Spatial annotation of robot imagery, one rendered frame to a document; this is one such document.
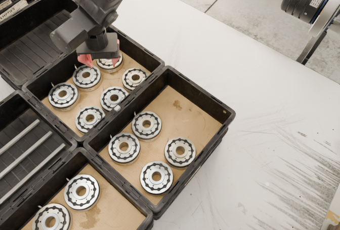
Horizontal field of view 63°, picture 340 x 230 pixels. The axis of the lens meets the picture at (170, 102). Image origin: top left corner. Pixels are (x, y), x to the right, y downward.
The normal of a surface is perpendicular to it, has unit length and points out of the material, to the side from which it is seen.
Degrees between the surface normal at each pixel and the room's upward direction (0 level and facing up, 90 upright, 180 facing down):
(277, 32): 0
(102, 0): 83
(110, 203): 0
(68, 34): 29
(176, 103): 0
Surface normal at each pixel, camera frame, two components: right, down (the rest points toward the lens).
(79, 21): 0.43, -0.18
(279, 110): 0.04, -0.49
